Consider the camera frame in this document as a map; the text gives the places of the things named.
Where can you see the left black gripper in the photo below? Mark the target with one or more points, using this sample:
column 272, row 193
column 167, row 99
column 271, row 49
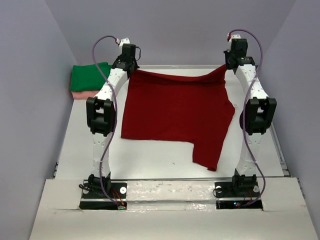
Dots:
column 135, row 66

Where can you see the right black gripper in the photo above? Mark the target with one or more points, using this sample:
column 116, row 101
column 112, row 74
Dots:
column 228, row 53

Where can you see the red t shirt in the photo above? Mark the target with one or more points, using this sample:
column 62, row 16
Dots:
column 193, row 109

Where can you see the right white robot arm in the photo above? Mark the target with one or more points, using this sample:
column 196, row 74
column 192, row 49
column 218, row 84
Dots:
column 255, row 118

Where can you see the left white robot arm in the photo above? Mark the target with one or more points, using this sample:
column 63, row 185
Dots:
column 102, row 115

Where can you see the folded green t shirt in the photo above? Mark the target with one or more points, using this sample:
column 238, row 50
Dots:
column 86, row 78

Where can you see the folded pink t shirt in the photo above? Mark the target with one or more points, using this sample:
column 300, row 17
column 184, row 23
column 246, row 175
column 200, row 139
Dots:
column 83, row 95

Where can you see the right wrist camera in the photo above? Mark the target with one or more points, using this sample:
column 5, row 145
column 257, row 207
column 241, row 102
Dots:
column 232, row 36

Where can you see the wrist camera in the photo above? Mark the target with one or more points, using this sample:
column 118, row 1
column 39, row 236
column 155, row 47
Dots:
column 124, row 41
column 232, row 36

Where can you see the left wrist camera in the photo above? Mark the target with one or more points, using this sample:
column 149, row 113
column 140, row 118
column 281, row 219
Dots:
column 124, row 41

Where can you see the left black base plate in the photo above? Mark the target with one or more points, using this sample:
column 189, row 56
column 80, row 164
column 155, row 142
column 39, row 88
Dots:
column 95, row 199

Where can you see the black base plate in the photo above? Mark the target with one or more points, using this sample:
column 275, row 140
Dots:
column 229, row 197
column 95, row 199

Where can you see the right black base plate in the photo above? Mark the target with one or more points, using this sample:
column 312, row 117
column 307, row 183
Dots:
column 229, row 197

